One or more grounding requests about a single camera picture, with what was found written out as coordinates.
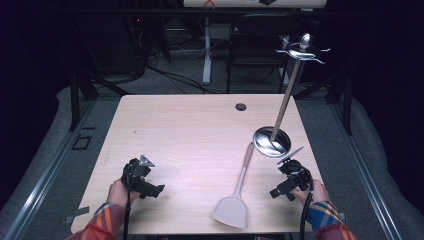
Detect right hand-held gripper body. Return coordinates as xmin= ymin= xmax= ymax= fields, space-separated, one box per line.
xmin=276 ymin=145 xmax=313 ymax=195

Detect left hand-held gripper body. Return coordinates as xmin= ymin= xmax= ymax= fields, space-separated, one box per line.
xmin=121 ymin=154 xmax=156 ymax=193

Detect metal utensil rack stand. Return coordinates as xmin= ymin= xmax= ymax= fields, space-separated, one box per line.
xmin=252 ymin=32 xmax=332 ymax=159

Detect beige spatula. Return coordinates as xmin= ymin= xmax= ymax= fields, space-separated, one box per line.
xmin=211 ymin=142 xmax=255 ymax=230

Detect person's left hand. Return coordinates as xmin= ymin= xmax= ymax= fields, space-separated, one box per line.
xmin=106 ymin=178 xmax=141 ymax=209

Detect person's right hand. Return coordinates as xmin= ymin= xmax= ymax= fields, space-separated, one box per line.
xmin=291 ymin=179 xmax=331 ymax=207

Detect grey tape strip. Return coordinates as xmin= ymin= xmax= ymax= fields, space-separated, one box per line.
xmin=62 ymin=205 xmax=91 ymax=225

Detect dark computer tower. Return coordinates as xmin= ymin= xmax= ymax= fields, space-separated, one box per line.
xmin=74 ymin=13 xmax=149 ymax=78

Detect black chair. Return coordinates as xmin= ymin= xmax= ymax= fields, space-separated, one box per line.
xmin=225 ymin=12 xmax=303 ymax=95

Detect white desk leg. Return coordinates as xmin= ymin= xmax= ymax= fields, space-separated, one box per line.
xmin=201 ymin=16 xmax=214 ymax=86

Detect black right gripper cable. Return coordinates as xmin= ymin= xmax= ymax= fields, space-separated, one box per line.
xmin=298 ymin=168 xmax=315 ymax=240

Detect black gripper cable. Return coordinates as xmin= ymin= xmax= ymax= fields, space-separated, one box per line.
xmin=298 ymin=168 xmax=315 ymax=240
xmin=122 ymin=166 xmax=132 ymax=240

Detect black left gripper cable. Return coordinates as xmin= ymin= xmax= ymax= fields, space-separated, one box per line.
xmin=122 ymin=166 xmax=132 ymax=240

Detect aluminium floor rail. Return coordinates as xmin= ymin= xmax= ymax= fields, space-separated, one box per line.
xmin=327 ymin=99 xmax=403 ymax=240
xmin=2 ymin=99 xmax=97 ymax=240

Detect black metal frame stand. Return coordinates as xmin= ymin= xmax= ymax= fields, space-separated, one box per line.
xmin=67 ymin=64 xmax=132 ymax=133
xmin=292 ymin=66 xmax=354 ymax=137

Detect black floor cables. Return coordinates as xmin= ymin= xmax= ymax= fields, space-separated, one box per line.
xmin=145 ymin=63 xmax=223 ymax=95

